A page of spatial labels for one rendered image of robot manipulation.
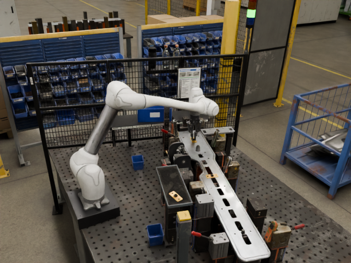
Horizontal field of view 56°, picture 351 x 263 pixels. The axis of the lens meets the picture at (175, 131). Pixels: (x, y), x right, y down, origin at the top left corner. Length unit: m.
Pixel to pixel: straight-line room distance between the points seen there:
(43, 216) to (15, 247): 0.40
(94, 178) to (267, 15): 3.77
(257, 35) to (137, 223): 3.60
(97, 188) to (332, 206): 2.60
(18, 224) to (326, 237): 2.73
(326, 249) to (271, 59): 3.69
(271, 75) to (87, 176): 4.08
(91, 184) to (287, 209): 1.44
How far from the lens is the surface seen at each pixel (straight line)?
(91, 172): 2.26
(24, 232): 3.54
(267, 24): 5.26
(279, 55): 5.65
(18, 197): 3.97
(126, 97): 2.13
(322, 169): 4.22
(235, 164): 2.38
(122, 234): 2.32
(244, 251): 1.86
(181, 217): 1.76
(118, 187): 2.70
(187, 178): 2.11
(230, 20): 3.05
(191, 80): 3.04
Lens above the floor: 2.37
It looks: 29 degrees down
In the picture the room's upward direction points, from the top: 2 degrees clockwise
